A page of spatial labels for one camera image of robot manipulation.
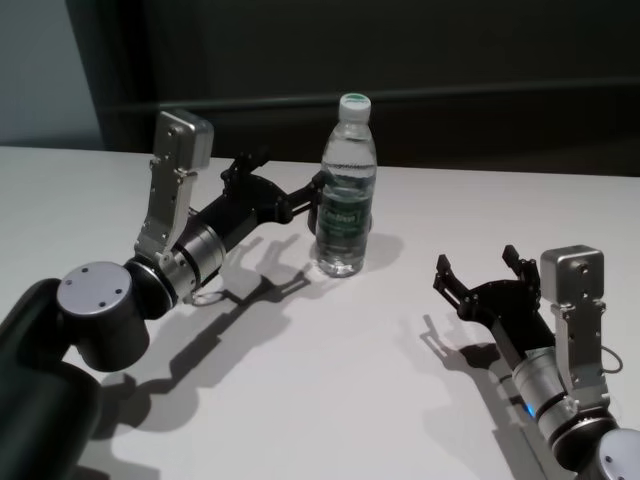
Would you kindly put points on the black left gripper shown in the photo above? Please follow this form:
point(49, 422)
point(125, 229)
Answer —
point(240, 210)

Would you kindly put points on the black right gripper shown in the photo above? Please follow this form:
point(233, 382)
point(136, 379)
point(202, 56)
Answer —
point(505, 310)

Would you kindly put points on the clear water bottle green label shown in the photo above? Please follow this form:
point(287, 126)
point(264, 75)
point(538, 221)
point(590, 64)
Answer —
point(347, 200)

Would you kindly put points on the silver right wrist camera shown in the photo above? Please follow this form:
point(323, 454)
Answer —
point(575, 280)

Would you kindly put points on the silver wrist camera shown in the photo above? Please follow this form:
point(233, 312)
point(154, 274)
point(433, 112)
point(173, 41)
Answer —
point(575, 280)
point(175, 165)

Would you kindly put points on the grey horizontal rail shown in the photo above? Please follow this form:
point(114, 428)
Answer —
point(225, 104)

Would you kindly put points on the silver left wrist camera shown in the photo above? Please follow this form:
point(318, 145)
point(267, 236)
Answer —
point(175, 165)

